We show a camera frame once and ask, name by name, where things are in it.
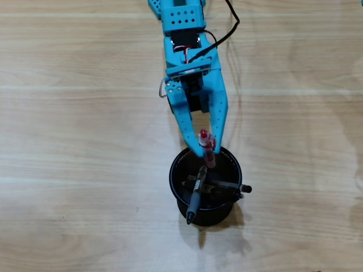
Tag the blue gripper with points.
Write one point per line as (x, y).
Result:
(218, 93)

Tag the red retractable pen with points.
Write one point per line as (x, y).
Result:
(210, 158)

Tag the clear pen with black cap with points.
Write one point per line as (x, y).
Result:
(244, 188)

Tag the black grey click pen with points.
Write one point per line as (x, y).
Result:
(194, 202)

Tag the black mesh pen holder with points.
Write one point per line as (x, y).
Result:
(212, 218)

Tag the wrist camera on blue mount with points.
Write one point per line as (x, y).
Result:
(193, 69)

